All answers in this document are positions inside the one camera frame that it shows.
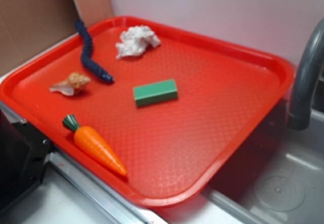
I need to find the grey curved faucet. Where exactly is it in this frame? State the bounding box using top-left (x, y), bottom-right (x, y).
top-left (286, 20), bottom-right (323, 130)

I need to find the grey toy sink basin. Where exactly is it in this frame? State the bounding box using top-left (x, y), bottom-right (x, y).
top-left (203, 102), bottom-right (323, 223)

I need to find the crumpled white paper towel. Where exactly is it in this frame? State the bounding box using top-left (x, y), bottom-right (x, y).
top-left (115, 25), bottom-right (161, 59)

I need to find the green rectangular block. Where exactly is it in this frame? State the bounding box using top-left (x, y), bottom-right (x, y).
top-left (133, 79), bottom-right (178, 107)

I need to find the dark blue segmented tube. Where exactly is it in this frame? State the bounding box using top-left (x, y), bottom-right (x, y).
top-left (74, 20), bottom-right (114, 84)

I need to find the brown cardboard panel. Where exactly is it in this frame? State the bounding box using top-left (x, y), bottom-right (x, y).
top-left (1, 0), bottom-right (114, 75)

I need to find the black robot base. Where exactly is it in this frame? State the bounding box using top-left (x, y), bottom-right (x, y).
top-left (1, 112), bottom-right (53, 213)

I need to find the beige conch seashell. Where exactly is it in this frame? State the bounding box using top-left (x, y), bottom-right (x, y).
top-left (49, 72), bottom-right (91, 96)

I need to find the orange toy carrot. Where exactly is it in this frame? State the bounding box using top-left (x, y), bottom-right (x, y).
top-left (62, 114), bottom-right (128, 177)

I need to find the red plastic tray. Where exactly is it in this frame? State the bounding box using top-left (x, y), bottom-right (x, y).
top-left (1, 17), bottom-right (294, 208)

